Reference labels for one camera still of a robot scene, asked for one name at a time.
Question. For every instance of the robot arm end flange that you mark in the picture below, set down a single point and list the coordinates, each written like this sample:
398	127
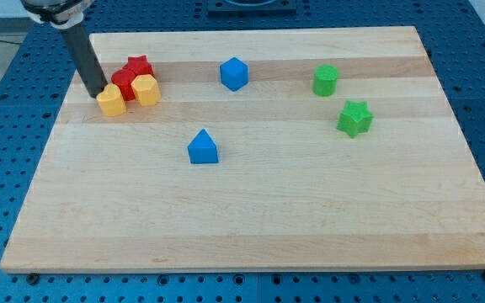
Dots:
61	14

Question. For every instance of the green star block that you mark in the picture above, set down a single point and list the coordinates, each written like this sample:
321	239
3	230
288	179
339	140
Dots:
355	118

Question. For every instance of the red star block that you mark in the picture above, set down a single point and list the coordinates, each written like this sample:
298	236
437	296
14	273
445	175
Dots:
139	65

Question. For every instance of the blue triangle block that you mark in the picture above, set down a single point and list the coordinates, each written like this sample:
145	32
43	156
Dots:
202	149

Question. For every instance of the blue cube block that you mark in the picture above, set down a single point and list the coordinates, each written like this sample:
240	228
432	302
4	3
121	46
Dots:
234	74

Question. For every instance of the light wooden board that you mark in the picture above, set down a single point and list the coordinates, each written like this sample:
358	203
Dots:
290	192

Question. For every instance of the green cylinder block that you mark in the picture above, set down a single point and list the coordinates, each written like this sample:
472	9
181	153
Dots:
325	79

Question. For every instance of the yellow hexagon block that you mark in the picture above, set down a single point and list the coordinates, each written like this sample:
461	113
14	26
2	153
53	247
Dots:
146	90

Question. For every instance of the yellow heart block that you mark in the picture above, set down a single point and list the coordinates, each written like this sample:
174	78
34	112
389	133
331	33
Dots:
111	101

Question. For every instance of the red cylinder block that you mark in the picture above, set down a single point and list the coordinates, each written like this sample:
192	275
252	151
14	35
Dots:
123	79

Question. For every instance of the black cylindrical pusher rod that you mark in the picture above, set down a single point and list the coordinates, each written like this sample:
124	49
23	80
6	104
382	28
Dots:
85	59

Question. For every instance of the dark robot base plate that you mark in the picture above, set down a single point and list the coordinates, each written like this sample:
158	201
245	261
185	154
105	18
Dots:
219	7

